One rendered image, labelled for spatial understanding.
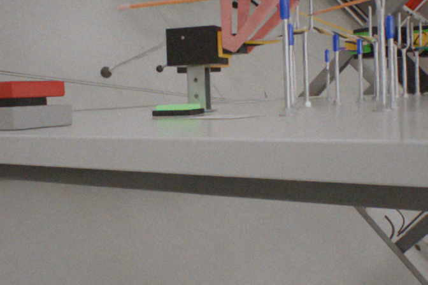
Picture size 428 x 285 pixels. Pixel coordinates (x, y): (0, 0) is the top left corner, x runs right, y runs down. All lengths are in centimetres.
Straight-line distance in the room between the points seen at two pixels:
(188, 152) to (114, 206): 62
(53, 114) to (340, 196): 21
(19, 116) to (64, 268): 38
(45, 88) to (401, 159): 28
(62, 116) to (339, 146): 26
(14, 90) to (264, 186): 19
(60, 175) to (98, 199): 34
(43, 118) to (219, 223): 63
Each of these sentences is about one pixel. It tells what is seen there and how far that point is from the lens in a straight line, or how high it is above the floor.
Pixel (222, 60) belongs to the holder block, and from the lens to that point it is 62.
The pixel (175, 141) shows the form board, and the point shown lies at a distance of 28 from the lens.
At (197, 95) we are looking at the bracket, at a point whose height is 109.
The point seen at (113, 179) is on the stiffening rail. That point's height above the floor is 105.
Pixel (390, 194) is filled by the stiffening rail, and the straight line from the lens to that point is 39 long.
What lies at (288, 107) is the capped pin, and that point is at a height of 119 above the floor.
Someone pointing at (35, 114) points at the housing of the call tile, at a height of 110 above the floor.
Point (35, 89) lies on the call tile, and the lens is 44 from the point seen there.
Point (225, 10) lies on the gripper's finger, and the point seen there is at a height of 118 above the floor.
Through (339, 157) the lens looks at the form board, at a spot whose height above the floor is 127.
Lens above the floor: 135
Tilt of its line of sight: 25 degrees down
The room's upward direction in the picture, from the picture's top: 41 degrees clockwise
